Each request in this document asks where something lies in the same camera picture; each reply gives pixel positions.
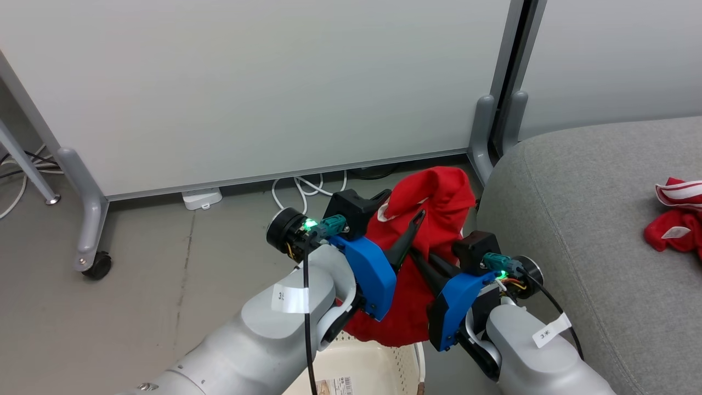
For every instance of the plain red garment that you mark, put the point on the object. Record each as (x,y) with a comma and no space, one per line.
(439,192)

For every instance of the grey fabric sofa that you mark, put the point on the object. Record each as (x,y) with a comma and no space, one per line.
(603,247)

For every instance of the white power adapter box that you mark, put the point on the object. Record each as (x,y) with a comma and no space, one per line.
(202,198)

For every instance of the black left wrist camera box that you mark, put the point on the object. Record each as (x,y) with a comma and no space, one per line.
(351,211)

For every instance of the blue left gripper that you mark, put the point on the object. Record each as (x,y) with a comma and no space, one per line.
(373,280)

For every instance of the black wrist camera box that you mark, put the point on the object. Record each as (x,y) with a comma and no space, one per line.
(474,249)
(351,211)

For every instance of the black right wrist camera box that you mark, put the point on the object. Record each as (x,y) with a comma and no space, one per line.
(474,249)

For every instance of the short grey partition foot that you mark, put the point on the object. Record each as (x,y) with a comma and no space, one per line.
(514,120)
(481,131)

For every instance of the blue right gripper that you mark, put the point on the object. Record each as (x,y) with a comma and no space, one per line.
(449,312)

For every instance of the cream plastic laundry basket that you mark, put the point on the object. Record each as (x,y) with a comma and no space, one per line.
(362,367)

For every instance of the long grey partition foot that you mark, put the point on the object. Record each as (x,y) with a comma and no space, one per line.
(90,208)

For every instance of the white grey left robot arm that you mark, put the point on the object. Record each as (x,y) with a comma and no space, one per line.
(263,340)

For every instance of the black caster wheel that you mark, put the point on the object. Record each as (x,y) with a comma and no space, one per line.
(98,267)

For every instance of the wide white partition panel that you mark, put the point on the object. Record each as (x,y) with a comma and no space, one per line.
(247,82)

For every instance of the red jersey with white stripes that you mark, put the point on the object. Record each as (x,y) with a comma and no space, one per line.
(685,219)

